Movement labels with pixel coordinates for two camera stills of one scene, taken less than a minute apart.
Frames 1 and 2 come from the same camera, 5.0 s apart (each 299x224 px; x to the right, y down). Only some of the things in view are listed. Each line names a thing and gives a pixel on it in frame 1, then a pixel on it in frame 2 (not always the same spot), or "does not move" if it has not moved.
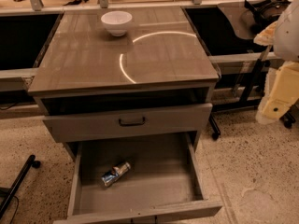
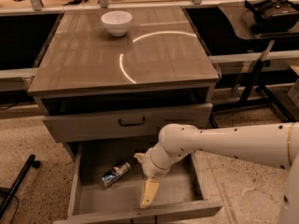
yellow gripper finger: x=266 y=36 -> x=153 y=165
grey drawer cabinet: x=129 y=91 does not move
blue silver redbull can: x=110 y=176 does not move
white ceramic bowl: x=117 y=21 does not move
